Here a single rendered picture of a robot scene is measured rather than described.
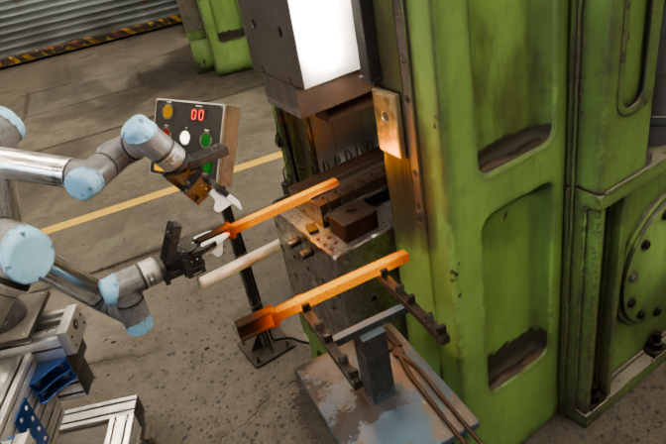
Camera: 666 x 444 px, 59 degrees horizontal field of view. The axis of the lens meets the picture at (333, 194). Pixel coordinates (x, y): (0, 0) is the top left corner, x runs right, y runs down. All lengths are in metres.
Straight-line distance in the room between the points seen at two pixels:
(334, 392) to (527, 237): 0.74
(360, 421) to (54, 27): 8.50
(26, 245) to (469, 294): 1.09
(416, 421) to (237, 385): 1.33
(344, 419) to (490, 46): 0.95
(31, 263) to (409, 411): 0.91
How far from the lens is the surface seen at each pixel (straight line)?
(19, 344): 2.07
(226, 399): 2.65
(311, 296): 1.41
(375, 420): 1.49
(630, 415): 2.48
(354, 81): 1.68
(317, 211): 1.77
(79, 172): 1.47
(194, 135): 2.15
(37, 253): 1.44
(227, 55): 6.52
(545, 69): 1.63
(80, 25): 9.49
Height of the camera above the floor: 1.88
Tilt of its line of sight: 30 degrees down
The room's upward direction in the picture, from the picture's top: 11 degrees counter-clockwise
